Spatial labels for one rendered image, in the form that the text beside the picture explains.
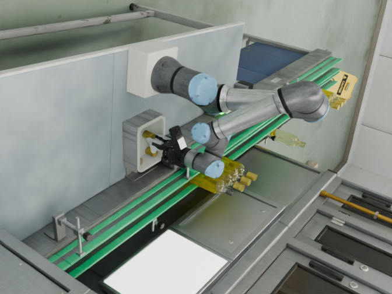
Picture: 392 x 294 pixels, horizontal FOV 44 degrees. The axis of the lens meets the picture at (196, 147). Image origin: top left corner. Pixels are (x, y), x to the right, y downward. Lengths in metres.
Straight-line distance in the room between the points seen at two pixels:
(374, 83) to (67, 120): 6.79
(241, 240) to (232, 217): 0.15
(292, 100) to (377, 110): 6.66
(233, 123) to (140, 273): 0.70
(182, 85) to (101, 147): 0.42
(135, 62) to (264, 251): 0.95
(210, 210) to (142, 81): 0.73
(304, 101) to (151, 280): 0.89
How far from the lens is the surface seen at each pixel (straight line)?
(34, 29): 2.35
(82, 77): 1.82
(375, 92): 8.25
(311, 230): 2.37
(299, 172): 2.74
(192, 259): 2.05
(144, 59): 1.91
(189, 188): 2.29
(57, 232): 1.86
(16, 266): 1.59
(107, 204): 2.04
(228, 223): 2.25
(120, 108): 2.02
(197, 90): 1.84
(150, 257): 2.06
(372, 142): 8.57
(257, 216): 2.31
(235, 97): 1.93
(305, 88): 1.73
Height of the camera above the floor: 2.02
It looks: 29 degrees down
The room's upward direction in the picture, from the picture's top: 113 degrees clockwise
